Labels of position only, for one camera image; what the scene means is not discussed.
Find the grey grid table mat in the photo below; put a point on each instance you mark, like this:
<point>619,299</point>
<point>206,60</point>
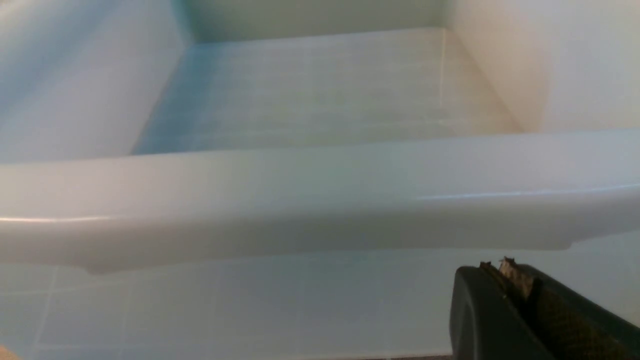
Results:
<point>336,305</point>

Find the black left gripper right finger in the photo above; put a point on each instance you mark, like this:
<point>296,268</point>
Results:
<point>571,326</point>

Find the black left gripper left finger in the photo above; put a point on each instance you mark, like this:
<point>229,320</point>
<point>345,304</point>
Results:
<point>485,325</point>

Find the large white plastic tub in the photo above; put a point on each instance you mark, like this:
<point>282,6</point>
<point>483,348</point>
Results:
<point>139,133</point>

